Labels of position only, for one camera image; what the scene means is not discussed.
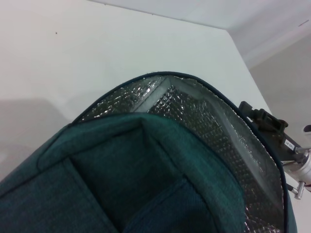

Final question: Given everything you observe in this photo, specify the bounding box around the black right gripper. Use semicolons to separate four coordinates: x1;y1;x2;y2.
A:
239;100;296;162

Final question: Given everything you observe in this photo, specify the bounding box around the dark teal insulated lunch bag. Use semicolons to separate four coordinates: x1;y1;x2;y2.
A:
0;70;298;233

